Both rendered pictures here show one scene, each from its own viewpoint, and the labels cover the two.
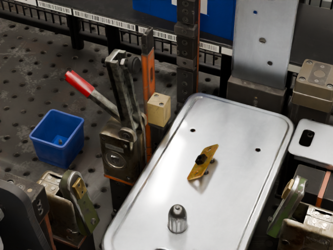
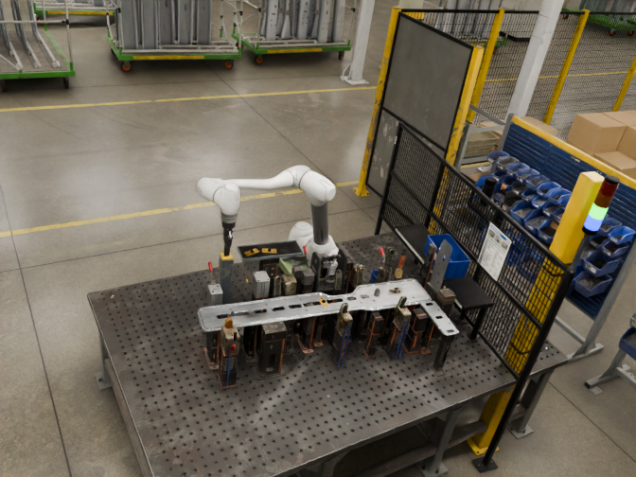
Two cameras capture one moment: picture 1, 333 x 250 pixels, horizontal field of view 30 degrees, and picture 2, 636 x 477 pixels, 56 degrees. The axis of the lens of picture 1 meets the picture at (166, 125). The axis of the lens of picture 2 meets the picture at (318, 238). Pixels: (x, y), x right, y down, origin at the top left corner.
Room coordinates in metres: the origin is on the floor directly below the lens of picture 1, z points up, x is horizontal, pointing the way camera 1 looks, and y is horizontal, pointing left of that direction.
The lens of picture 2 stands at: (-1.82, -1.53, 3.14)
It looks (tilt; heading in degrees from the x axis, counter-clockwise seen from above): 33 degrees down; 40
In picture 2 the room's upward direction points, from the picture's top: 9 degrees clockwise
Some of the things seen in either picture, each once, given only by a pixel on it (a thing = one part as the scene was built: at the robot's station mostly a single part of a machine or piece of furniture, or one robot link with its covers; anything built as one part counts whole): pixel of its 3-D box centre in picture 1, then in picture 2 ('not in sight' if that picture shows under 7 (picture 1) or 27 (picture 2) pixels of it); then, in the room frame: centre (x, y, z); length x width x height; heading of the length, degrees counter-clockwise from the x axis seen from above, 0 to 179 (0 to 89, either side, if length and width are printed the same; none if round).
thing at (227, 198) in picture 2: not in sight; (228, 197); (0.00, 0.65, 1.53); 0.13 x 0.11 x 0.16; 96
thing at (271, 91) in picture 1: (250, 135); (428, 307); (0.96, -0.19, 0.85); 0.12 x 0.03 x 0.30; 65
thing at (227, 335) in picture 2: not in sight; (229, 357); (-0.31, 0.20, 0.88); 0.15 x 0.11 x 0.36; 65
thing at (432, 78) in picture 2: not in sight; (412, 132); (2.87, 1.41, 1.00); 1.34 x 0.14 x 2.00; 74
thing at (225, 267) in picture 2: not in sight; (224, 288); (0.00, 0.64, 0.92); 0.08 x 0.08 x 0.44; 65
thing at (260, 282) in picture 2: not in sight; (258, 304); (0.07, 0.41, 0.90); 0.13 x 0.10 x 0.41; 65
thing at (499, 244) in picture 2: not in sight; (494, 251); (1.19, -0.39, 1.30); 0.23 x 0.02 x 0.31; 65
